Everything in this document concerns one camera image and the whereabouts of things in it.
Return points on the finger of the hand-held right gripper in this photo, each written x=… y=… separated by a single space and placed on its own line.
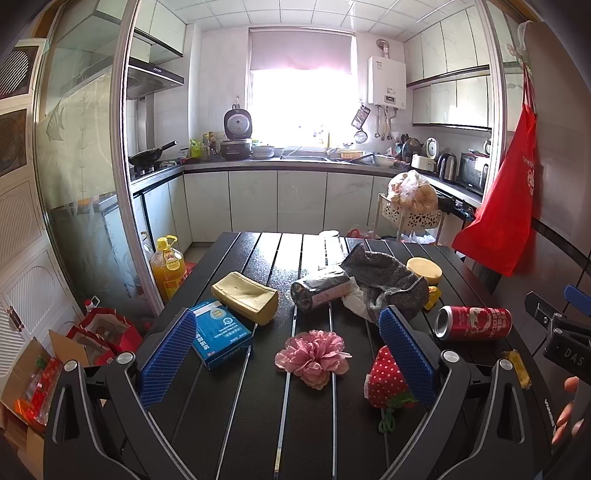
x=540 y=309
x=577 y=297

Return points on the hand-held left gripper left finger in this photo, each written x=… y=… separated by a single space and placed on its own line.
x=168 y=355

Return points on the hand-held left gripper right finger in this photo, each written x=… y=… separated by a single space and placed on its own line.
x=408 y=355

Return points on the red strawberry plush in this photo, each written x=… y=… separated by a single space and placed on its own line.
x=385 y=378

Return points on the small yellow snack packet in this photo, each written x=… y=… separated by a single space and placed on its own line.
x=519 y=371

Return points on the red drink can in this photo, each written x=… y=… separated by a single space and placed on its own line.
x=480 y=321

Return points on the yellow snack wrapper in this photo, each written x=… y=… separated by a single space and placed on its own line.
x=431 y=297

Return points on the white plastic bag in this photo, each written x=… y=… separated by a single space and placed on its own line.
x=355 y=300

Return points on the grey fleece cloth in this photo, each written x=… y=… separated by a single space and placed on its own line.
x=388 y=277

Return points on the pink fabric flower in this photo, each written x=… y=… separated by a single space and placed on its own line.
x=314 y=357

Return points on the black garbage bag roll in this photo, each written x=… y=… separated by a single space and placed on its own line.
x=318 y=288

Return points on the person's right hand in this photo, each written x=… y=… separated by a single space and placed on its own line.
x=565 y=406

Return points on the blue paper box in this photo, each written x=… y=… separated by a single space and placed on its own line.
x=219 y=332

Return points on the yellow cooking oil bottle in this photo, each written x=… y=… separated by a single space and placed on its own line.
x=167 y=272

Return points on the small red-capped bottle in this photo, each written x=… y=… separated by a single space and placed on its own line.
x=91 y=305

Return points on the yellow rectangular sponge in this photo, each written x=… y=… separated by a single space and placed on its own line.
x=244 y=295

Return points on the cardboard box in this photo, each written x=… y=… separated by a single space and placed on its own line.
x=60 y=344

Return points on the white plastic bags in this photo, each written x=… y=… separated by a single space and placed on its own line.
x=418 y=237

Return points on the red snack packs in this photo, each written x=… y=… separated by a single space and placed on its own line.
x=44 y=387

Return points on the red plastic bag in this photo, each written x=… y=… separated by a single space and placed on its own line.
x=364 y=234

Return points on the white lattice storage rack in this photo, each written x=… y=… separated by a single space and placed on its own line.
x=406 y=217

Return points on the black toaster oven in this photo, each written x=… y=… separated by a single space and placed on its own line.
x=473 y=173

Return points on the plastic bag of buns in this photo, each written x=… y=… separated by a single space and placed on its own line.
x=413 y=194

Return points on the steel electric kettle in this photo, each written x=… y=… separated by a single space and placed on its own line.
x=447 y=168

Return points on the kitchen counter with white cabinets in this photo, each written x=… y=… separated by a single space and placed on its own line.
x=254 y=203

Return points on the gas stove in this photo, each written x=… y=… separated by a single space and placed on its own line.
x=145 y=171

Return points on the white electric cooker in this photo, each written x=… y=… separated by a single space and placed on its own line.
x=425 y=161

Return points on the frosted glass sliding door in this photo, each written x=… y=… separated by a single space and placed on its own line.
x=83 y=184

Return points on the metal bowl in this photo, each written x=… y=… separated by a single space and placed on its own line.
x=384 y=160

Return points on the black wok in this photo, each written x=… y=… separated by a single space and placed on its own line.
x=145 y=159

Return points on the dish rack with plates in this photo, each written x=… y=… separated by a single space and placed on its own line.
x=408 y=147

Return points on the yellow basket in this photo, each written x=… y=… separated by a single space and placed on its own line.
x=352 y=154

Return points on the condiment bottles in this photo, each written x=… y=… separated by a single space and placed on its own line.
x=211 y=147

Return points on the grey rice cooker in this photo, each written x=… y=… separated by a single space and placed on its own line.
x=235 y=150

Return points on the metal strainer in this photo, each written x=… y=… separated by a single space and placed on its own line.
x=361 y=137

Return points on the stack of white bowls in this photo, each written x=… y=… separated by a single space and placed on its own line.
x=265 y=152

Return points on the sink faucet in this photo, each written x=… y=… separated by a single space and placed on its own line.
x=328 y=143

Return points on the metal grater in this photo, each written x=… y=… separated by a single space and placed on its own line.
x=361 y=117

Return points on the white water heater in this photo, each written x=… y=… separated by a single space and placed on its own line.
x=387 y=83

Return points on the steel range hood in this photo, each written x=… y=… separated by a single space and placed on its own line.
x=152 y=81

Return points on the pink window blind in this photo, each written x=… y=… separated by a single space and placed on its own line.
x=300 y=50

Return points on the white wall cabinets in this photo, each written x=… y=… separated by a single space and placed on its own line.
x=452 y=101

